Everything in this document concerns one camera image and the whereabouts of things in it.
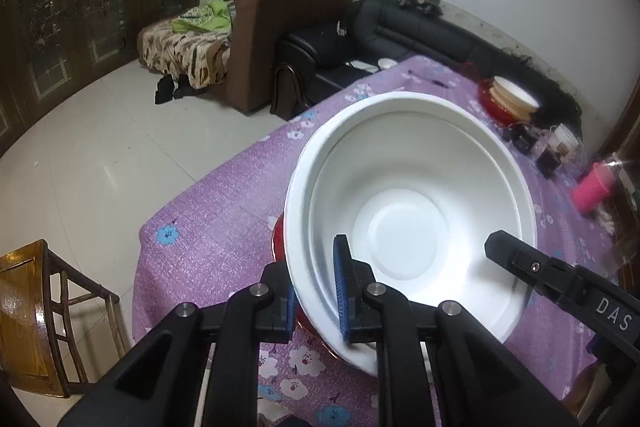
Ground large red plate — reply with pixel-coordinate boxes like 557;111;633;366
271;213;338;359

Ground white paper bowl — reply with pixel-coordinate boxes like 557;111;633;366
283;91;537;374

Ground stack of bowls on red plate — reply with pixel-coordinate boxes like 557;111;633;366
478;76;540;126

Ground white work gloves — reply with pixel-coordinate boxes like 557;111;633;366
596;206;615;236

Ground bottle with pink knit sleeve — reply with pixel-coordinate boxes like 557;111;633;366
570;161;616;215

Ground white plastic jar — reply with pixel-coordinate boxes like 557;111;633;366
547;124;580;157

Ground wooden chair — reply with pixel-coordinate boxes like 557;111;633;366
1;239;127;399

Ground black pen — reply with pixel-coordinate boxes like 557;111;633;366
430;79;449;89

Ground black leather sofa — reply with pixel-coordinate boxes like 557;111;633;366
271;0;582;136

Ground brown armchair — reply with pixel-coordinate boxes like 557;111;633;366
224;0;352;114

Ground black gadgets on sofa back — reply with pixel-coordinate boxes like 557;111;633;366
398;0;442;17

